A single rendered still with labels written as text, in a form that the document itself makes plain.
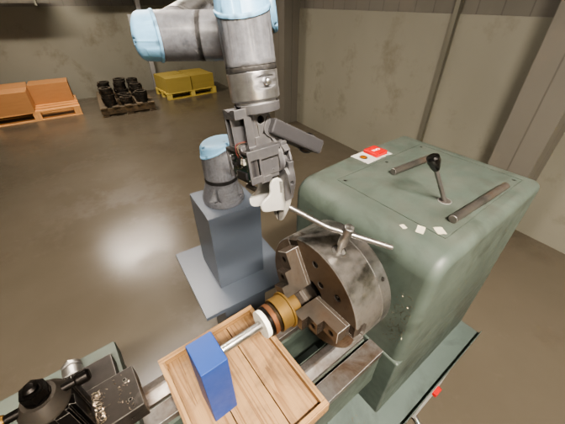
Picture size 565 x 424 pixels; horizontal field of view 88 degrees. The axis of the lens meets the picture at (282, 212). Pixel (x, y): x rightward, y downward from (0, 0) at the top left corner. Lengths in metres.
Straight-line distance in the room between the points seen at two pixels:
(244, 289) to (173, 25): 0.95
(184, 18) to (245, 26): 0.15
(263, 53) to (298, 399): 0.77
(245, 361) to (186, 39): 0.78
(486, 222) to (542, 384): 1.56
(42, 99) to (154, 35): 6.62
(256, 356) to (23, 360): 1.74
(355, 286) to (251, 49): 0.50
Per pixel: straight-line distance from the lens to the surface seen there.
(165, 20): 0.57
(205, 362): 0.68
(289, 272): 0.73
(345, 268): 0.68
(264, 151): 0.46
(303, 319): 0.73
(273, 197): 0.50
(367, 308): 0.72
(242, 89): 0.45
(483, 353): 2.27
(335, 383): 0.93
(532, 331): 2.56
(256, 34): 0.45
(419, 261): 0.73
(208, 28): 0.55
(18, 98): 6.68
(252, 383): 0.90
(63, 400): 0.72
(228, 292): 1.24
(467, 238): 0.81
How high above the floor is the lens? 1.70
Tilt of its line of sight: 36 degrees down
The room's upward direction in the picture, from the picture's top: straight up
